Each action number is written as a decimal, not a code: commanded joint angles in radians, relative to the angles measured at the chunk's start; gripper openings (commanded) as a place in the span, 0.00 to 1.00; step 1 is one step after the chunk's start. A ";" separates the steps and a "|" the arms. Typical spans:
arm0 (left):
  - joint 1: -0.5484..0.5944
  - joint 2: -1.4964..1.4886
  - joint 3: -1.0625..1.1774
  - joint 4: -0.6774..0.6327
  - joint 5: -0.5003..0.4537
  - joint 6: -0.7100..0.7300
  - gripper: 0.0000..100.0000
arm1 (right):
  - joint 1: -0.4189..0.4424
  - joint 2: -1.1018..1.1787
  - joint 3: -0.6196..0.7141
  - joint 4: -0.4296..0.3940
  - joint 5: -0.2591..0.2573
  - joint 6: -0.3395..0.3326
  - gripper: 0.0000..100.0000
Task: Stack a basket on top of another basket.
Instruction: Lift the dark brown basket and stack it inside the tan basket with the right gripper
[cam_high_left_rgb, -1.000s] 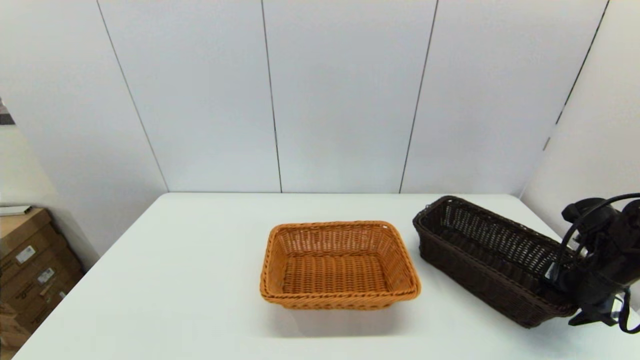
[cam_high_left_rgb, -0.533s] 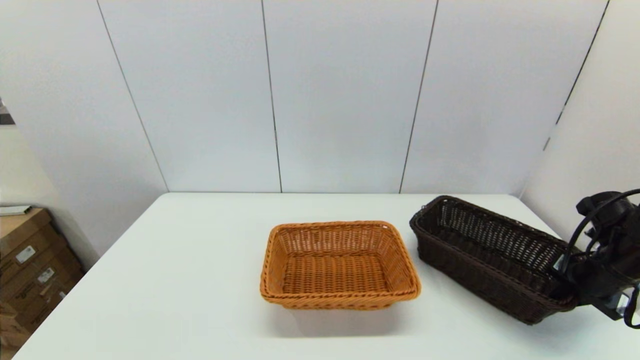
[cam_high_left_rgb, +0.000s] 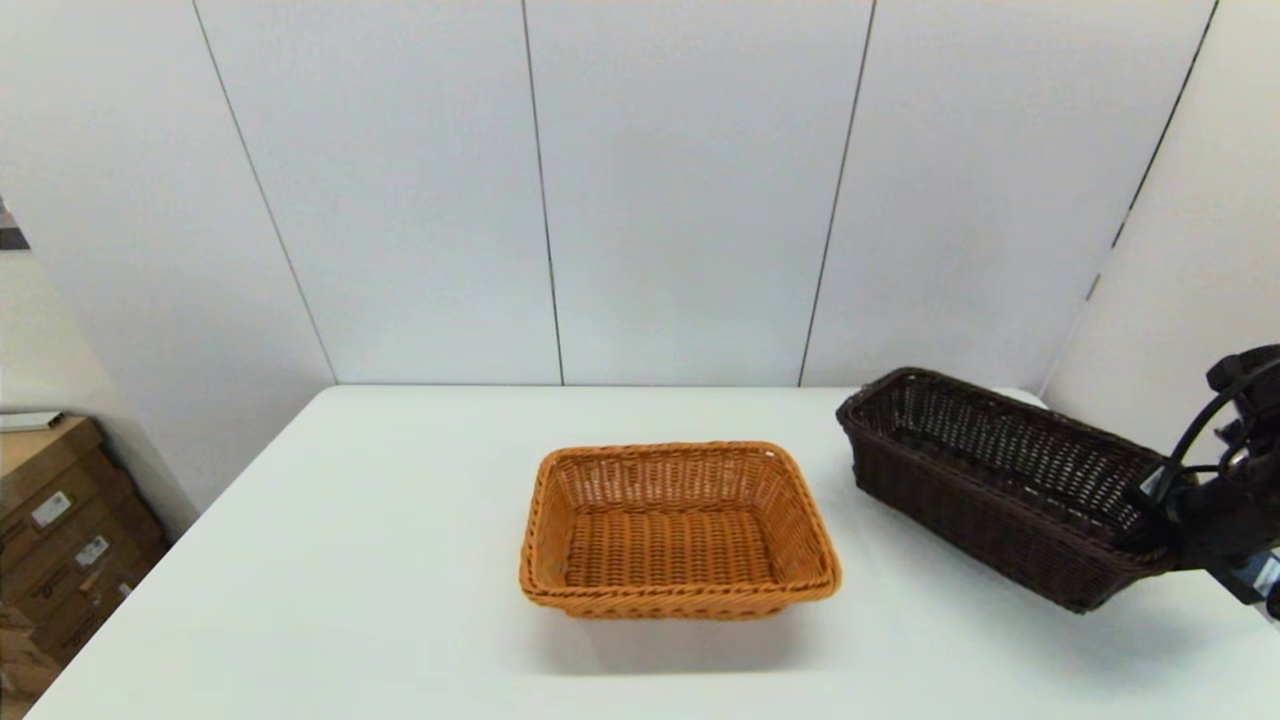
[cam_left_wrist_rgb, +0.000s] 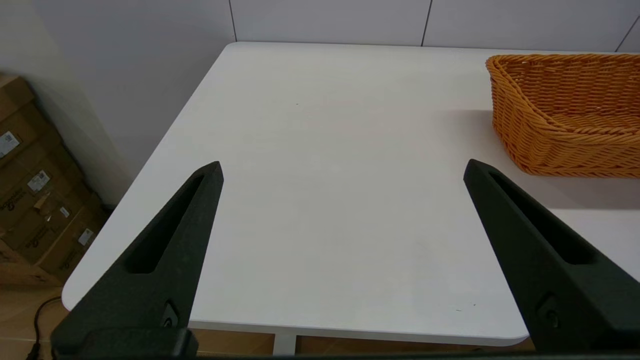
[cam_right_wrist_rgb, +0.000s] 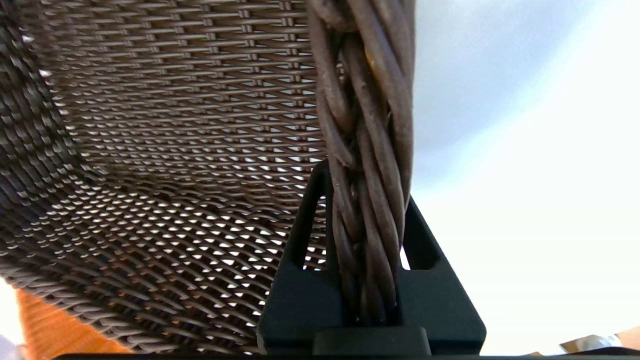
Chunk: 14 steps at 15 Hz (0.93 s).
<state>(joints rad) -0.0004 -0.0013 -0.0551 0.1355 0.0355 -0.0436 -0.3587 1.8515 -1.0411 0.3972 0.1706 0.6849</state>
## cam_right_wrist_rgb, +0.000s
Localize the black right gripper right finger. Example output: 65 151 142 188
395 197 487 355

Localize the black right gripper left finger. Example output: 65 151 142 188
257 160 346 355

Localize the dark brown wicker basket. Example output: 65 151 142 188
0 0 416 357

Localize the orange wicker basket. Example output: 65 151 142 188
15 287 133 360

